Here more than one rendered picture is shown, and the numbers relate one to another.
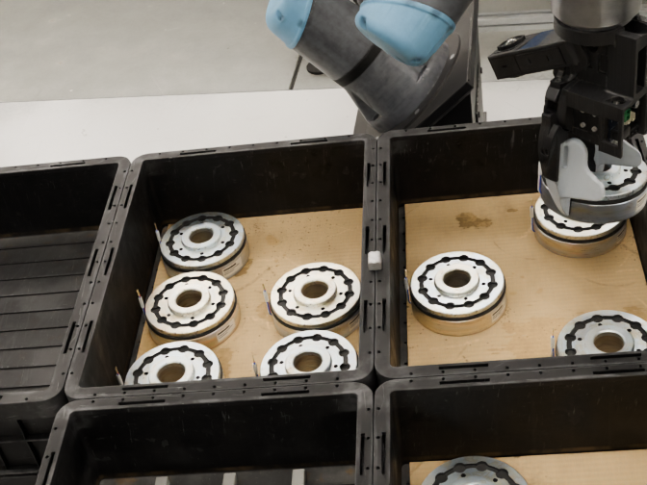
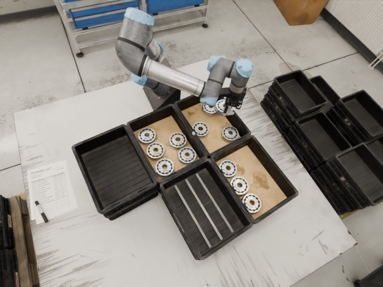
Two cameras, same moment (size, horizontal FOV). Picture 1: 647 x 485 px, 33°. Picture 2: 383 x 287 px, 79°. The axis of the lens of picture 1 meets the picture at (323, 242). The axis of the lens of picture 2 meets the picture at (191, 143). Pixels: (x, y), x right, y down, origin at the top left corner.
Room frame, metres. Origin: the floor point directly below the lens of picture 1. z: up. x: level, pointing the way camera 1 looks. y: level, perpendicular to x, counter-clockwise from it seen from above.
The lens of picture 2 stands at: (0.44, 0.44, 2.04)
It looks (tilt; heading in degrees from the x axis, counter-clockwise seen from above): 62 degrees down; 311
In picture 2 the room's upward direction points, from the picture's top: 10 degrees clockwise
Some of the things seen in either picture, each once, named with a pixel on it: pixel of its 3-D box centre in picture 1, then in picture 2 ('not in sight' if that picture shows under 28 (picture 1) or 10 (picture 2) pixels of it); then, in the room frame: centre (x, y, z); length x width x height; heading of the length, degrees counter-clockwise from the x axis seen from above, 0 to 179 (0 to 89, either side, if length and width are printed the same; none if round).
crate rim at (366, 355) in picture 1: (238, 259); (166, 140); (0.92, 0.09, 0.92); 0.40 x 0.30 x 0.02; 171
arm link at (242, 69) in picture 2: not in sight; (241, 72); (0.83, -0.26, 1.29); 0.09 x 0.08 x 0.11; 29
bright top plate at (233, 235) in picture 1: (202, 240); (147, 135); (1.04, 0.14, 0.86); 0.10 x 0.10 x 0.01
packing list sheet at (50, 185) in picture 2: not in sight; (49, 189); (1.16, 0.73, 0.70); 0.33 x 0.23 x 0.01; 165
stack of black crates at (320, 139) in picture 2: not in sight; (312, 143); (0.37, -1.10, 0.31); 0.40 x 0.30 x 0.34; 165
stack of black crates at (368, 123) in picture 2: not in sight; (349, 126); (0.26, -1.48, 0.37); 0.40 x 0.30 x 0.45; 165
